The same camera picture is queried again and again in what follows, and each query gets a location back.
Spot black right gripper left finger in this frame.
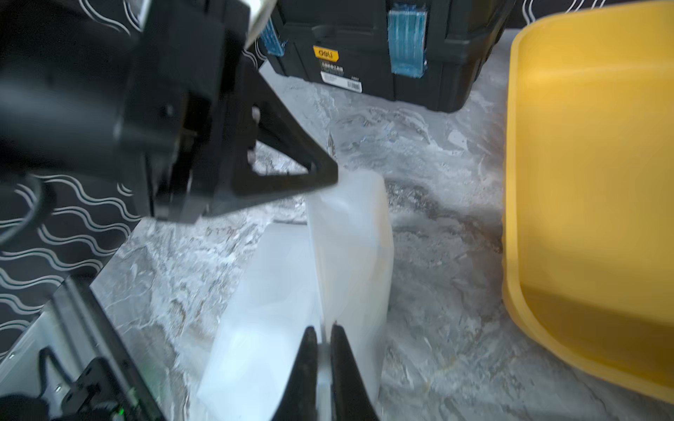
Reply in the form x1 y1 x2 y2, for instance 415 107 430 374
272 326 319 421

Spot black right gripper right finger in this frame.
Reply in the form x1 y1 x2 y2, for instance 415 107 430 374
330 324 378 421

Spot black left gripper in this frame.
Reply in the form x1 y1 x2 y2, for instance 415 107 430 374
115 1 339 224

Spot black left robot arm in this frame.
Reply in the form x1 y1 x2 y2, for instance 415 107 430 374
1 1 338 246

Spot black toolbox with blue latches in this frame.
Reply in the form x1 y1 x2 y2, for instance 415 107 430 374
253 1 514 113

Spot yellow plastic bin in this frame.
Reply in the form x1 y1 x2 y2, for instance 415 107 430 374
503 1 673 403

